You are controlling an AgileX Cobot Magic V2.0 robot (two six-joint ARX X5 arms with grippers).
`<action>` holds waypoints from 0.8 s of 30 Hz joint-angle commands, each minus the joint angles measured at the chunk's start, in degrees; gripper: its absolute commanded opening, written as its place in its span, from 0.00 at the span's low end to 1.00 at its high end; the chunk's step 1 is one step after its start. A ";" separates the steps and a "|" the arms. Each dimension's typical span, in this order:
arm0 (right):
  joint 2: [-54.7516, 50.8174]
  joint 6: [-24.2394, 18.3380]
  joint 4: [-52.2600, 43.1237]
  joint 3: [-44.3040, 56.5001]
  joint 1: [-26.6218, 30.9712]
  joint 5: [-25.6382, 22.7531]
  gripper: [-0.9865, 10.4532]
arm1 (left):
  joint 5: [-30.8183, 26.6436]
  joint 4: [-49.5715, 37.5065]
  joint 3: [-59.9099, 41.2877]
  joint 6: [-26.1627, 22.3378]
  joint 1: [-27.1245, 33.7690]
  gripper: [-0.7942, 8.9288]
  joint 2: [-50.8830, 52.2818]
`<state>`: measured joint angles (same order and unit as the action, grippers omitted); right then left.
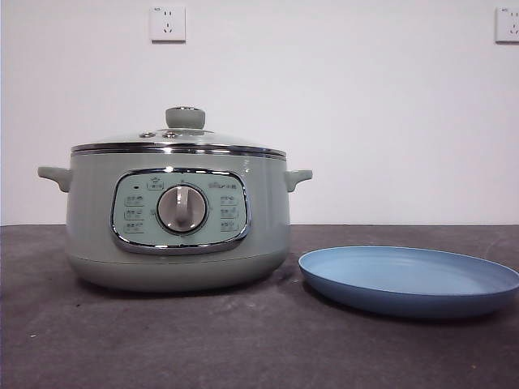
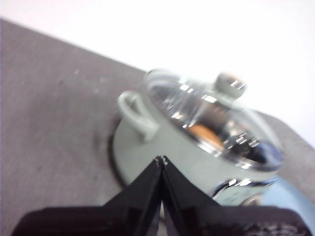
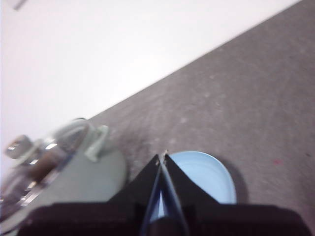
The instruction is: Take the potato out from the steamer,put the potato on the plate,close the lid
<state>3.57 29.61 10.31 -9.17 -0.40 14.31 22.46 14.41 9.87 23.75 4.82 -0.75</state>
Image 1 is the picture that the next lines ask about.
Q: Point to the blue round plate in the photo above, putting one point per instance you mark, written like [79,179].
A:
[405,279]

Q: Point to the glass lid with green knob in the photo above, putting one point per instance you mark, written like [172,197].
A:
[184,118]

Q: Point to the pale green electric steamer pot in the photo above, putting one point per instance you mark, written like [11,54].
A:
[93,210]

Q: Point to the white wall socket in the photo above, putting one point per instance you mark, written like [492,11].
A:
[509,24]
[168,23]

